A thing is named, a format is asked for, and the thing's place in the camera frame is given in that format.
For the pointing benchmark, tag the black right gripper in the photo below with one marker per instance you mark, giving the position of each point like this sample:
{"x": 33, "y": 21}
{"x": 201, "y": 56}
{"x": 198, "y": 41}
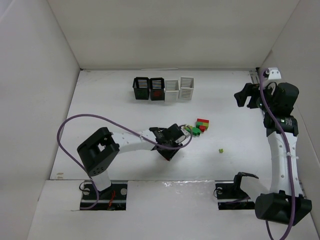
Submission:
{"x": 250, "y": 95}

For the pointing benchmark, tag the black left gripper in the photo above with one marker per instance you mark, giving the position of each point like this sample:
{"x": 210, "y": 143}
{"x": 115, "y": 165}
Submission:
{"x": 178, "y": 132}

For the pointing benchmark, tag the green lime lego stack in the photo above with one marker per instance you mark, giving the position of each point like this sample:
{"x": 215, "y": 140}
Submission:
{"x": 193, "y": 130}

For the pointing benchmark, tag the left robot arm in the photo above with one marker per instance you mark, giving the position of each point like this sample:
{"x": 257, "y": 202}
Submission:
{"x": 99, "y": 150}

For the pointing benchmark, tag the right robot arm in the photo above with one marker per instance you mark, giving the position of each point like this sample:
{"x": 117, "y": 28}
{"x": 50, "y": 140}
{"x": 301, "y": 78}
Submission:
{"x": 283, "y": 202}

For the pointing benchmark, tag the red green lego stack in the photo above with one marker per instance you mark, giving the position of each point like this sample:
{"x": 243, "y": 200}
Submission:
{"x": 202, "y": 124}

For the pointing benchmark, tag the white slotted bin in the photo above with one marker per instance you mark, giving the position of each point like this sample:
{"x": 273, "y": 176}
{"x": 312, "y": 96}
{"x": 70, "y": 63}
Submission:
{"x": 172, "y": 90}
{"x": 186, "y": 88}

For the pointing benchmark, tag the black slotted bin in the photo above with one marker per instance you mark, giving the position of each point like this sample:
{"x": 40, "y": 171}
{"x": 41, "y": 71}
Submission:
{"x": 141, "y": 84}
{"x": 157, "y": 84}

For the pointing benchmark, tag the white slotted bin far right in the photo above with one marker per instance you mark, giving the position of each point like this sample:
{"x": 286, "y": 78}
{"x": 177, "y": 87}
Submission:
{"x": 186, "y": 88}

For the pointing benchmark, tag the black slotted bin far left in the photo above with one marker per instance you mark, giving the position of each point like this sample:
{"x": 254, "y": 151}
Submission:
{"x": 141, "y": 84}

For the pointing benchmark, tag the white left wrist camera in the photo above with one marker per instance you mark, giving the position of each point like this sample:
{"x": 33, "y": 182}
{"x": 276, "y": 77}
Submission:
{"x": 187, "y": 135}

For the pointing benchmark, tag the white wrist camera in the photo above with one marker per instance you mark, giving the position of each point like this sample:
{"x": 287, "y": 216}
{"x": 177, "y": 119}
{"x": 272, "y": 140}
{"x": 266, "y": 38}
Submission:
{"x": 187, "y": 135}
{"x": 272, "y": 73}

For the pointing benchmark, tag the aluminium rail right side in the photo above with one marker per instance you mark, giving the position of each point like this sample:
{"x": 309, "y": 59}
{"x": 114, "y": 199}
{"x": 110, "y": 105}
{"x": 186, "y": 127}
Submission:
{"x": 256, "y": 80}

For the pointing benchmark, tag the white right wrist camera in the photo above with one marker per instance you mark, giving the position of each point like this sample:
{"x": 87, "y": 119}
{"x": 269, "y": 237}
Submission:
{"x": 272, "y": 73}

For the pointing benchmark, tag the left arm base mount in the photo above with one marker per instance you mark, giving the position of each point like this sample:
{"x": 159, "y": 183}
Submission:
{"x": 112, "y": 199}

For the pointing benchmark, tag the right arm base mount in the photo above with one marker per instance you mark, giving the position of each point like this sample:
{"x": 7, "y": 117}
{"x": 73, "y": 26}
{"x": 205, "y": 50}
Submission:
{"x": 230, "y": 197}

